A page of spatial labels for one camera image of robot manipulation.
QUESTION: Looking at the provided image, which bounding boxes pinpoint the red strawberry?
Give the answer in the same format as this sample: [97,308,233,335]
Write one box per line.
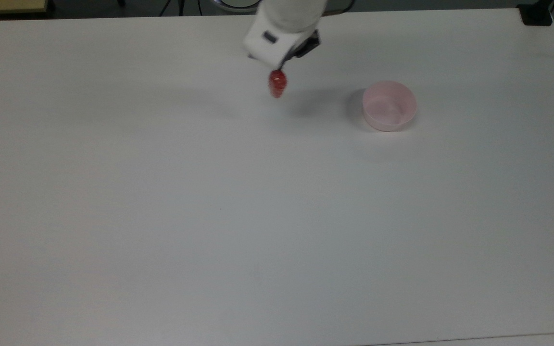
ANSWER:
[268,70,288,99]

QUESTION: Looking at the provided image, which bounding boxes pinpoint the black table clamp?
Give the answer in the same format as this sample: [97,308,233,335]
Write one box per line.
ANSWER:
[516,0,554,26]

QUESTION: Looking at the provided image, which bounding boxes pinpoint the pink plastic bowl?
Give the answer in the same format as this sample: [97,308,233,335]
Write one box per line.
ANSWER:
[362,81,418,132]

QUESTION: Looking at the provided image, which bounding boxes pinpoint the black tripod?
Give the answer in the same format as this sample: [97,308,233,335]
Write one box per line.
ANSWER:
[159,0,201,16]

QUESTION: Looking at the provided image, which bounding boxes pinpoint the yellow wooden table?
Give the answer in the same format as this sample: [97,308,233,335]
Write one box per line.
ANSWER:
[0,0,49,15]

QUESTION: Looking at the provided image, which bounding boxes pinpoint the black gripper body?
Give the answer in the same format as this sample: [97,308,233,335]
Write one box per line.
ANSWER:
[284,30,322,61]

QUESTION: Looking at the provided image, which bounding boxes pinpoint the grey round robot base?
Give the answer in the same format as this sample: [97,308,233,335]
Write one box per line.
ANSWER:
[212,0,355,14]

